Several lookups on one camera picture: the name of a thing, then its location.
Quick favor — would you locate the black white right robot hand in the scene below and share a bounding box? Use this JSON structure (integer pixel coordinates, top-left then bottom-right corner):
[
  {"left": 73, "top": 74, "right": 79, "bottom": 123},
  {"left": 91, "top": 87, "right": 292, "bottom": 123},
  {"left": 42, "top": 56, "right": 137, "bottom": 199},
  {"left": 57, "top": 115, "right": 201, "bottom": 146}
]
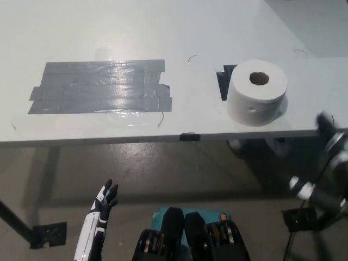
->
[{"left": 288, "top": 110, "right": 348, "bottom": 215}]

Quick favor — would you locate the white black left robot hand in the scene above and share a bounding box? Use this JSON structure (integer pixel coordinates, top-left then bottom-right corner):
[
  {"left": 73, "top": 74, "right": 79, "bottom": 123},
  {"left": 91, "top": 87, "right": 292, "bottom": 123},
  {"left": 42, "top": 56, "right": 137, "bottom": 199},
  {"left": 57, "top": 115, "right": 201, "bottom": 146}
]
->
[{"left": 74, "top": 178, "right": 119, "bottom": 261}]

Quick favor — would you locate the white toilet paper roll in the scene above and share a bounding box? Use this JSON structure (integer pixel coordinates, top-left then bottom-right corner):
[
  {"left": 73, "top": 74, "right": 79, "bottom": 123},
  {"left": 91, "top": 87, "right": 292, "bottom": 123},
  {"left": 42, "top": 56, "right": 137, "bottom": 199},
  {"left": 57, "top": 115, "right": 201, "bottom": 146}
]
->
[{"left": 225, "top": 59, "right": 288, "bottom": 127}]

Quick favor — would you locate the black metal table leg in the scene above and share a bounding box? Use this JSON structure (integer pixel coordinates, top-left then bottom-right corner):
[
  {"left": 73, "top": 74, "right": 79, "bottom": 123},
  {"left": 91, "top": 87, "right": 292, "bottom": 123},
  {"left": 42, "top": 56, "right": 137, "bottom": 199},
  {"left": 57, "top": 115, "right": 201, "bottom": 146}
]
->
[
  {"left": 312, "top": 213, "right": 348, "bottom": 232},
  {"left": 0, "top": 200, "right": 36, "bottom": 243}
]

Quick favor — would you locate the black tape square patch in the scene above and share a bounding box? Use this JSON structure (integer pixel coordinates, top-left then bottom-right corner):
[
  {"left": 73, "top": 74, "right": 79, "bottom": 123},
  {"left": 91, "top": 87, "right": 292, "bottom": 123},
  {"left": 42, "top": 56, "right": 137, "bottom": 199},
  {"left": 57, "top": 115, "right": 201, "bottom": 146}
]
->
[{"left": 216, "top": 64, "right": 239, "bottom": 101}]

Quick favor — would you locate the thin black cable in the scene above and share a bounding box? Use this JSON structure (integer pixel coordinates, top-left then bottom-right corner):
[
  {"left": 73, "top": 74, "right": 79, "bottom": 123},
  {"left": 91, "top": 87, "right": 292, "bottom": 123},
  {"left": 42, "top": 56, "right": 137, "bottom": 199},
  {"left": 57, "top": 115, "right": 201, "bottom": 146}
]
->
[{"left": 283, "top": 161, "right": 328, "bottom": 261}]

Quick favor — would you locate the grey duct tape patch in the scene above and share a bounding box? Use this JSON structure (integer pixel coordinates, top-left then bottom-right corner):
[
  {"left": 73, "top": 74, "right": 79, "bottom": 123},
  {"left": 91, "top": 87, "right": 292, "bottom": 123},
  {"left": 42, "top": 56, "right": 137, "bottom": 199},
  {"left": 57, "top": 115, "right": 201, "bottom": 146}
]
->
[{"left": 27, "top": 59, "right": 174, "bottom": 115}]

